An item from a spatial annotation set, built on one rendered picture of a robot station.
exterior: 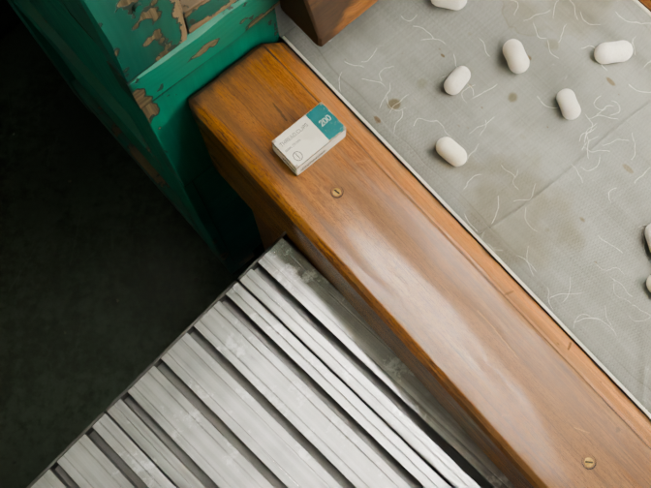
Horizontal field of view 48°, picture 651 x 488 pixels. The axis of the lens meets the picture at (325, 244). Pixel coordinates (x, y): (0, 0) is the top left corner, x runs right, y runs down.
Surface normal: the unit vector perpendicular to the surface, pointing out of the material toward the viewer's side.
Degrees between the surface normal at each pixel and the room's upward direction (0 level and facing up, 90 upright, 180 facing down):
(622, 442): 0
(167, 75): 90
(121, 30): 90
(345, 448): 0
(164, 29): 92
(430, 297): 0
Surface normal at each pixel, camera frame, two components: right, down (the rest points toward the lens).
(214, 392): 0.00, -0.25
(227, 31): 0.66, 0.72
